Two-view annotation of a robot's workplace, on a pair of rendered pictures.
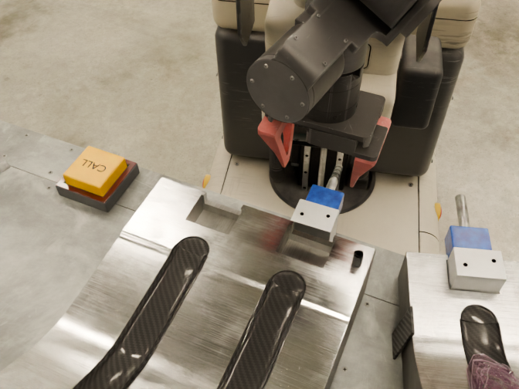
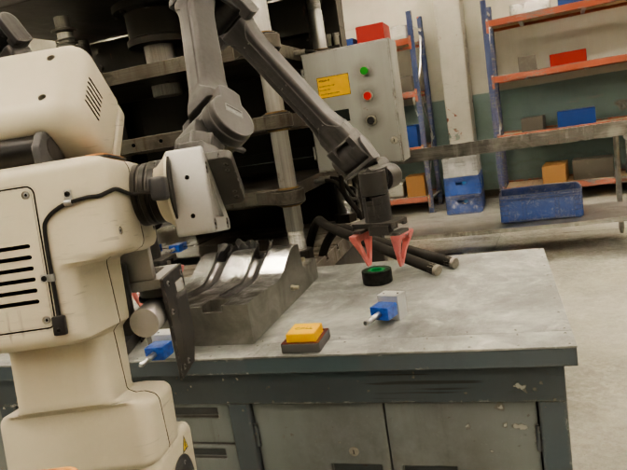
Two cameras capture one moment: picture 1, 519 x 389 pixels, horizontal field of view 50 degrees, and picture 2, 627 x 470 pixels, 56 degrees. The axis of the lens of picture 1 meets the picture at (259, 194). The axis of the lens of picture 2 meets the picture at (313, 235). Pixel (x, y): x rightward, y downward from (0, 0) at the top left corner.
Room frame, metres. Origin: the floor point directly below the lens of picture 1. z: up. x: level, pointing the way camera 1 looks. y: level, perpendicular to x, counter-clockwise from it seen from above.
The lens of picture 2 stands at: (1.64, 0.14, 1.23)
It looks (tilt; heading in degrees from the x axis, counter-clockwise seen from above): 10 degrees down; 173
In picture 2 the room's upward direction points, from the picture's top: 9 degrees counter-clockwise
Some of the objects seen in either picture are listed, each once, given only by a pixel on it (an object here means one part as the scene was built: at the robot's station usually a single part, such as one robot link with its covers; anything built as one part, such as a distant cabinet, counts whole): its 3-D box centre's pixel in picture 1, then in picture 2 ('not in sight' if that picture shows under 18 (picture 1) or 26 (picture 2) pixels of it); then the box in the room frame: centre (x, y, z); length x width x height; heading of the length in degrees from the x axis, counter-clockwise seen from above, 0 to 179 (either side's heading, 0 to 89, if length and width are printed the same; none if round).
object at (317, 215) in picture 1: (325, 201); (157, 352); (0.45, -0.08, 0.83); 0.13 x 0.05 x 0.05; 157
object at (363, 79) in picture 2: not in sight; (377, 257); (-0.39, 0.59, 0.74); 0.31 x 0.22 x 1.47; 65
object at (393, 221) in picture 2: not in sight; (377, 212); (0.45, 0.42, 1.04); 0.10 x 0.07 x 0.07; 46
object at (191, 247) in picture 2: not in sight; (197, 234); (-0.80, -0.06, 0.87); 0.50 x 0.27 x 0.17; 155
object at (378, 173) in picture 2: not in sight; (374, 182); (0.45, 0.42, 1.10); 0.07 x 0.06 x 0.07; 143
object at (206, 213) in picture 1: (216, 221); (217, 311); (0.38, 0.05, 0.87); 0.05 x 0.05 x 0.04; 65
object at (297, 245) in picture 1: (306, 253); not in sight; (0.34, -0.05, 0.87); 0.05 x 0.05 x 0.04; 65
